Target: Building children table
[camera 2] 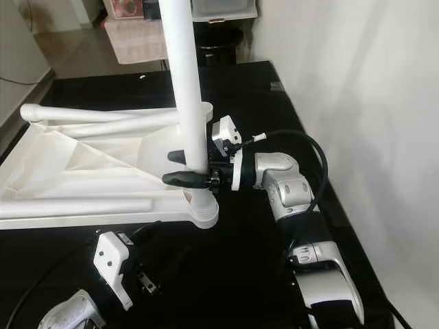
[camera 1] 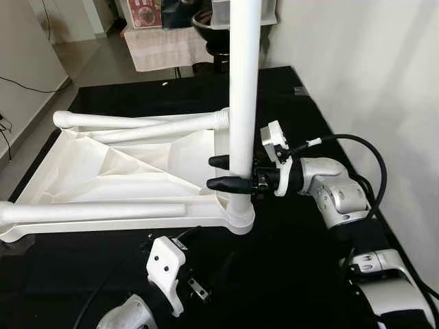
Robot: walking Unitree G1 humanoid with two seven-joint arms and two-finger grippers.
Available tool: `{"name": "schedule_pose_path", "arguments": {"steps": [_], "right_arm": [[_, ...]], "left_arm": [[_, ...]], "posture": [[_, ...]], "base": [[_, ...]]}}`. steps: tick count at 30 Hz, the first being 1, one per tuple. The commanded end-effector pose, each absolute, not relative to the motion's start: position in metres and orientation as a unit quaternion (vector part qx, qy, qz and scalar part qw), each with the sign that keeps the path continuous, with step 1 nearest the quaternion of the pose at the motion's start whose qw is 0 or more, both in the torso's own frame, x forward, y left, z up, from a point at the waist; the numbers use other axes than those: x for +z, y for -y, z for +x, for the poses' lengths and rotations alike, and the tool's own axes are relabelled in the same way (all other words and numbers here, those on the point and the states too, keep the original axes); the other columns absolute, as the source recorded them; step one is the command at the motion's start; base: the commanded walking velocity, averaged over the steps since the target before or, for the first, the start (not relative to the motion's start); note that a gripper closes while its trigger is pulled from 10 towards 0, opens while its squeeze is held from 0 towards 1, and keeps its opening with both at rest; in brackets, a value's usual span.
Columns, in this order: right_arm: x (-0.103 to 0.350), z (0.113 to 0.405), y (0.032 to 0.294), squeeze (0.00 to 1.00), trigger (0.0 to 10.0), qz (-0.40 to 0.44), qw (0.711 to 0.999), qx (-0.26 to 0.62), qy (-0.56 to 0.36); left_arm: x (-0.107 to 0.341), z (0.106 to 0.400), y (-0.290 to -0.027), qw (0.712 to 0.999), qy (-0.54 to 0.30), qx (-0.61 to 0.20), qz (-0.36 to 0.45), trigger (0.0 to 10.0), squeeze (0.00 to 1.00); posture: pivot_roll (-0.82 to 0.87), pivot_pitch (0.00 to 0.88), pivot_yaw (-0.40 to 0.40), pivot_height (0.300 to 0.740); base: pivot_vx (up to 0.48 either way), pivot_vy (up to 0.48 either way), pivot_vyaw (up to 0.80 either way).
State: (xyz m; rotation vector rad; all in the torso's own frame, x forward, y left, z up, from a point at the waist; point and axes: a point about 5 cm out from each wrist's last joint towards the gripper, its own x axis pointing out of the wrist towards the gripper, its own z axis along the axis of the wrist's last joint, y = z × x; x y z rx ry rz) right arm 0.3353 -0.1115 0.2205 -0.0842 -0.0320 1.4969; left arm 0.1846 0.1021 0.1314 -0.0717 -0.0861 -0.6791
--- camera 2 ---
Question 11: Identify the clear plastic storage box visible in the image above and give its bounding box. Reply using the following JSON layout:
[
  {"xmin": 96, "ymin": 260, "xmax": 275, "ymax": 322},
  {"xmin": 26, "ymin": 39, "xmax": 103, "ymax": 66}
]
[{"xmin": 191, "ymin": 0, "xmax": 258, "ymax": 20}]

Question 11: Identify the black bag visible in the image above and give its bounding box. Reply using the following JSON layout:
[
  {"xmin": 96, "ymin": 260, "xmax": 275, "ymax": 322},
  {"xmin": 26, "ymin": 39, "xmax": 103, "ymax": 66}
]
[{"xmin": 143, "ymin": 0, "xmax": 162, "ymax": 18}]

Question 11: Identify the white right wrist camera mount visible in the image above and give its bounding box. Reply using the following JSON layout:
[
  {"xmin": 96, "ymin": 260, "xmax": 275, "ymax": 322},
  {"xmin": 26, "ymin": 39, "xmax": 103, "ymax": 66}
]
[{"xmin": 211, "ymin": 115, "xmax": 244, "ymax": 191}]

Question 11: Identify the black tablecloth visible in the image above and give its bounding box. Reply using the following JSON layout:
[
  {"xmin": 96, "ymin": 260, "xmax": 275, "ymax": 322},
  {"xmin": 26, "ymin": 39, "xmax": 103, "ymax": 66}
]
[{"xmin": 0, "ymin": 60, "xmax": 405, "ymax": 329}]

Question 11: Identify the pink checked cloth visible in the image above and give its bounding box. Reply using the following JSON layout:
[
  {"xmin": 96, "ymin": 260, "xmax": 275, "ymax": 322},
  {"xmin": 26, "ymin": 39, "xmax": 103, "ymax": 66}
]
[{"xmin": 103, "ymin": 17, "xmax": 169, "ymax": 66}]

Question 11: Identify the black round stool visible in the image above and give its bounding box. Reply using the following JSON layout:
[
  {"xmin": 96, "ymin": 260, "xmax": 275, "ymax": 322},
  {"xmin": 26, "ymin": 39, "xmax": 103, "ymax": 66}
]
[{"xmin": 195, "ymin": 41, "xmax": 237, "ymax": 69}]

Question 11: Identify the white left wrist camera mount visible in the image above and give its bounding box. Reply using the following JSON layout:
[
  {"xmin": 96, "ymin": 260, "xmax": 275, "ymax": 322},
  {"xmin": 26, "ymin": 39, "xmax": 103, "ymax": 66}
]
[{"xmin": 95, "ymin": 232, "xmax": 134, "ymax": 310}]

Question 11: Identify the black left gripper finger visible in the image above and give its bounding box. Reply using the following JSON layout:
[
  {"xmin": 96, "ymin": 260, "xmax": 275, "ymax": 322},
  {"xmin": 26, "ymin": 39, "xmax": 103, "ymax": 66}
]
[
  {"xmin": 156, "ymin": 241, "xmax": 194, "ymax": 283},
  {"xmin": 125, "ymin": 219, "xmax": 163, "ymax": 237}
]

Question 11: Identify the white plastic children table top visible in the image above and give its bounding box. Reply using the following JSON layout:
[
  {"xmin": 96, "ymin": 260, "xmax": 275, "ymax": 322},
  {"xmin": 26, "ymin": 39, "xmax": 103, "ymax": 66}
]
[{"xmin": 0, "ymin": 103, "xmax": 220, "ymax": 230}]

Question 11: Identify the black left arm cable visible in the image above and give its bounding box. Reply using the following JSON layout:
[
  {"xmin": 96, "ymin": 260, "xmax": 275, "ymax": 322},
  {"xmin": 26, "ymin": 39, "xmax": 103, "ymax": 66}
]
[{"xmin": 3, "ymin": 236, "xmax": 104, "ymax": 329}]

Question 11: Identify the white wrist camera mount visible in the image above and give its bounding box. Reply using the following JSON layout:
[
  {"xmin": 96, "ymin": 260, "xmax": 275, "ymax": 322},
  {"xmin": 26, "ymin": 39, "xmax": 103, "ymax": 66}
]
[
  {"xmin": 211, "ymin": 115, "xmax": 244, "ymax": 191},
  {"xmin": 95, "ymin": 232, "xmax": 134, "ymax": 310}
]

